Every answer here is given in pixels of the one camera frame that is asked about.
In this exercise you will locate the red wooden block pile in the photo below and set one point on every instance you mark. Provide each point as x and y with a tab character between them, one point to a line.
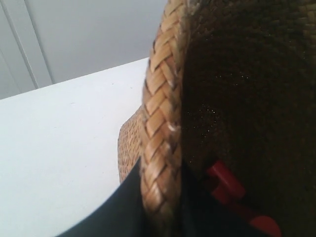
228	190

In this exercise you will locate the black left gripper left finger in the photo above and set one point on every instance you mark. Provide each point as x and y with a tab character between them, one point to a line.
121	215

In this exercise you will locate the brown woven wicker basket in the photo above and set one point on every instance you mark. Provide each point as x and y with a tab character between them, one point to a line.
234	80

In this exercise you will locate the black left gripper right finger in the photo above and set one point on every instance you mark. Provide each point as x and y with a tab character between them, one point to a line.
204	216

